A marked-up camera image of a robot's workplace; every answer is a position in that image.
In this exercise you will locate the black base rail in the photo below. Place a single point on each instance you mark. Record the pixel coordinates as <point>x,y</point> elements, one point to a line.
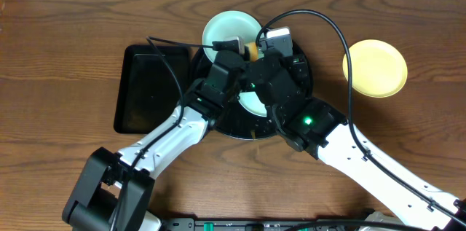
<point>190,224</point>

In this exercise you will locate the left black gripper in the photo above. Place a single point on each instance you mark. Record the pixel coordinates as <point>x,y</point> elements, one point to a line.
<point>231,58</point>

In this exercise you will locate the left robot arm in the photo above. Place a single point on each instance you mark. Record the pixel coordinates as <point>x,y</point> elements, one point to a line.
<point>114,189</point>

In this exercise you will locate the yellow plate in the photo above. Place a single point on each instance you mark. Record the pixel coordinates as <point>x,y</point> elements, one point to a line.
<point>378,69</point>

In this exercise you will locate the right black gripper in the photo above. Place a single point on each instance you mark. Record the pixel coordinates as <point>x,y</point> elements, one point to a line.
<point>301,71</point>

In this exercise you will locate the rectangular black tray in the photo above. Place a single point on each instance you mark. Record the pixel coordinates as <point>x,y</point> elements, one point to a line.
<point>148,93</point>

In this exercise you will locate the light blue plate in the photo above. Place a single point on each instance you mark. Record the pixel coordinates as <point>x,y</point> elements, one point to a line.
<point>251,103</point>
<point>231,24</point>

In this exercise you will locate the green yellow sponge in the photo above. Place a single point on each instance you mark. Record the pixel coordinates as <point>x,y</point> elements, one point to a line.
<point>251,52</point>

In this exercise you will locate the round black tray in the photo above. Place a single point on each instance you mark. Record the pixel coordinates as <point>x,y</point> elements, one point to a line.
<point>233,120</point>

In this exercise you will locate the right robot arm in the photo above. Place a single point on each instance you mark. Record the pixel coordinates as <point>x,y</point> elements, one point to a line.
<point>311,125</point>

